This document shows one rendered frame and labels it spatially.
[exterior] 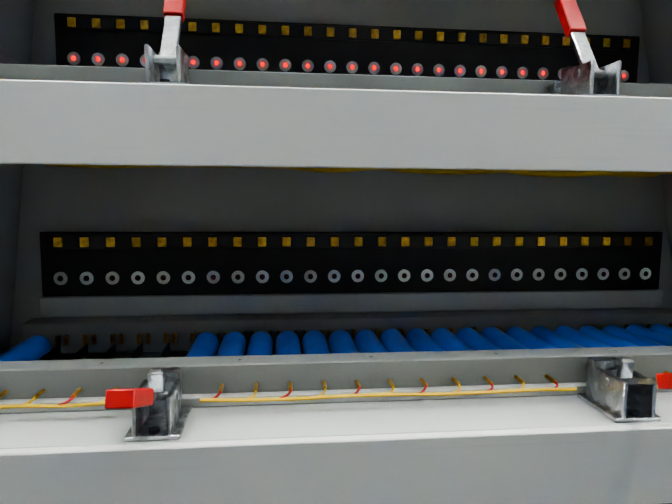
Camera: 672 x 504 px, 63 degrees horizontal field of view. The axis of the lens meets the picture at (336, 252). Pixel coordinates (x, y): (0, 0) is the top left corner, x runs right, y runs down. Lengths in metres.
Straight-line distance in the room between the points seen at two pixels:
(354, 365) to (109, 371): 0.15
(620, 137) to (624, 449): 0.18
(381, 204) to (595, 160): 0.21
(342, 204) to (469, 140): 0.20
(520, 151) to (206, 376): 0.23
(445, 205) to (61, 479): 0.38
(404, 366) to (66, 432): 0.19
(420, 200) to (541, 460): 0.28
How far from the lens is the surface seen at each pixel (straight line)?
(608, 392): 0.37
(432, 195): 0.53
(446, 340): 0.42
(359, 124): 0.33
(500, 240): 0.50
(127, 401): 0.25
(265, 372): 0.34
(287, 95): 0.33
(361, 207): 0.51
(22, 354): 0.43
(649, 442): 0.36
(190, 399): 0.35
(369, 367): 0.35
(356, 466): 0.31
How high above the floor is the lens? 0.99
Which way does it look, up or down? 9 degrees up
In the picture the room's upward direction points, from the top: 1 degrees counter-clockwise
